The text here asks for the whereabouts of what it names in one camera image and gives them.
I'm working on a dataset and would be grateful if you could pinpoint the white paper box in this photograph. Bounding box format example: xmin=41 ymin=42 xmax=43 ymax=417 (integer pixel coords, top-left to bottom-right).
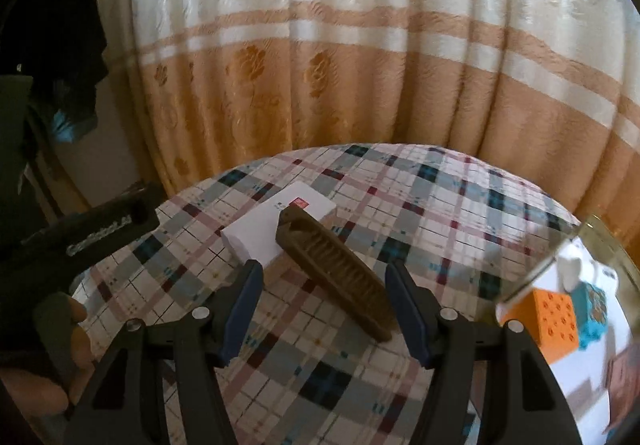
xmin=221 ymin=182 xmax=337 ymax=272

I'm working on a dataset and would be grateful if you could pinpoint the brown wooden comb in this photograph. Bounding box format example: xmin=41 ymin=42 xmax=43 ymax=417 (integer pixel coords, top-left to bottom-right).
xmin=276 ymin=205 xmax=397 ymax=342

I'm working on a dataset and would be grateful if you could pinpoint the orange flowered cube box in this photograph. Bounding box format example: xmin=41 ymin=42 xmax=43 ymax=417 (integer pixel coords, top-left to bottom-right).
xmin=501 ymin=288 xmax=579 ymax=364

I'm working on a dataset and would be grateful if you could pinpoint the teal bear toy brick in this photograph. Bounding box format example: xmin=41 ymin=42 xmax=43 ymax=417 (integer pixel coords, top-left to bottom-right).
xmin=570 ymin=283 xmax=608 ymax=351

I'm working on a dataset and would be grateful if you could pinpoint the copper pink rectangular box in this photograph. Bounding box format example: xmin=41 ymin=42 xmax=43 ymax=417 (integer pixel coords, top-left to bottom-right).
xmin=606 ymin=354 xmax=639 ymax=411

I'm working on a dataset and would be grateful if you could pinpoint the person's hand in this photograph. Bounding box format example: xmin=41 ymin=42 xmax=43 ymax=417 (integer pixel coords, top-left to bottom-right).
xmin=1 ymin=293 xmax=94 ymax=418

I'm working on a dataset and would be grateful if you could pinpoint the plaid tablecloth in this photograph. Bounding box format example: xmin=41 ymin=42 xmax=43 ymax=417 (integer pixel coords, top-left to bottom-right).
xmin=74 ymin=144 xmax=576 ymax=444

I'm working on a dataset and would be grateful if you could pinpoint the white paper tray liner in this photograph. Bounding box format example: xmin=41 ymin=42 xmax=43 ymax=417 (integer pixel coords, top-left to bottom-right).
xmin=495 ymin=237 xmax=631 ymax=444

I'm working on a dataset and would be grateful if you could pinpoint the gold metal tin tray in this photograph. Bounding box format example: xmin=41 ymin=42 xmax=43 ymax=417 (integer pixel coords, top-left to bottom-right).
xmin=494 ymin=213 xmax=640 ymax=435

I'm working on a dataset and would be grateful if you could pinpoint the cream and orange curtain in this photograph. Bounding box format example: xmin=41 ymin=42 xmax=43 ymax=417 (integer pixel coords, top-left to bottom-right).
xmin=98 ymin=0 xmax=639 ymax=257

